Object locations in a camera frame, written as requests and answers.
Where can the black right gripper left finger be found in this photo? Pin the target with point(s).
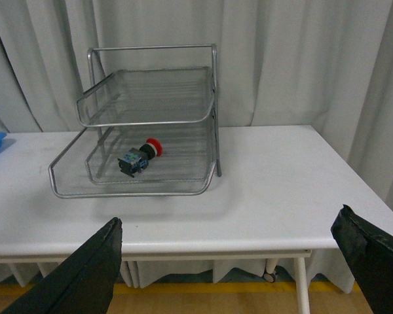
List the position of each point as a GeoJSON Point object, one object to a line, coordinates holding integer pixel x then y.
{"type": "Point", "coordinates": [83, 283]}

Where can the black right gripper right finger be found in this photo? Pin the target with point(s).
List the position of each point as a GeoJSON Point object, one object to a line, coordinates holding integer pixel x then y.
{"type": "Point", "coordinates": [368, 251]}

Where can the red emergency stop button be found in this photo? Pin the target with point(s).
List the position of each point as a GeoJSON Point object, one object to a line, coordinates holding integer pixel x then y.
{"type": "Point", "coordinates": [136, 160]}

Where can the white table leg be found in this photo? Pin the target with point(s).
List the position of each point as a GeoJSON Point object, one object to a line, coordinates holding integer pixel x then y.
{"type": "Point", "coordinates": [301, 286]}

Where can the table caster wheel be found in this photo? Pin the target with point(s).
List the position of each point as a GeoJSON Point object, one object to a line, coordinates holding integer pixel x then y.
{"type": "Point", "coordinates": [270, 277]}

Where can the white curtain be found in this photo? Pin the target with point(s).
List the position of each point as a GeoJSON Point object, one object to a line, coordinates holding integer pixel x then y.
{"type": "Point", "coordinates": [327, 64]}

